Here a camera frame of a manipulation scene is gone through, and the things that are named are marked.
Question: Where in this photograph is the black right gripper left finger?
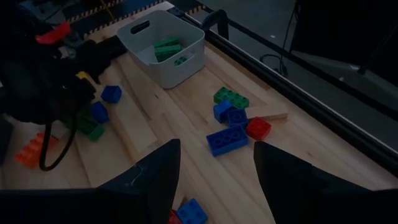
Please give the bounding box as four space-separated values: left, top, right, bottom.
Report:
96 138 182 224

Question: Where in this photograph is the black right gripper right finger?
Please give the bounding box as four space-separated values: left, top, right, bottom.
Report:
253 141 373 224

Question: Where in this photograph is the red tag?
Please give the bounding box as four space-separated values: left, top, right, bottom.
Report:
34 21 72 45

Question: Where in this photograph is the blue square brick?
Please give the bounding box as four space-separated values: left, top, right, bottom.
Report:
226 108 249 129
213 99 236 124
100 85 123 105
90 101 110 124
176 198 209 224

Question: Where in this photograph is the orange long brick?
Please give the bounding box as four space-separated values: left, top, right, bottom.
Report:
14 131 58 170

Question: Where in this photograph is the blue long brick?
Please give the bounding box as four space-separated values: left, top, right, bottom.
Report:
206 124 249 157

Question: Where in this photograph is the wooden plank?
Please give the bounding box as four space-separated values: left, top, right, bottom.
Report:
245 105 289 121

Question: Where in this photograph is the orange black hazard strip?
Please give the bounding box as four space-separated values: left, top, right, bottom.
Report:
67 0 208 37

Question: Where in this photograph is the white plastic bin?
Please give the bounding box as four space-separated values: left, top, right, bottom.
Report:
116 9 206 90

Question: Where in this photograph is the black folding screen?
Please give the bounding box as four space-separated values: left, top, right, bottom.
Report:
289 0 398 75

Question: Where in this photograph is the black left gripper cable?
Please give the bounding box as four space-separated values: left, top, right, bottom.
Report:
38 114 77 172

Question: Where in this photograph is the thin black floor cable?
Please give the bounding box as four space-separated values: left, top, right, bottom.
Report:
259 6 296 78

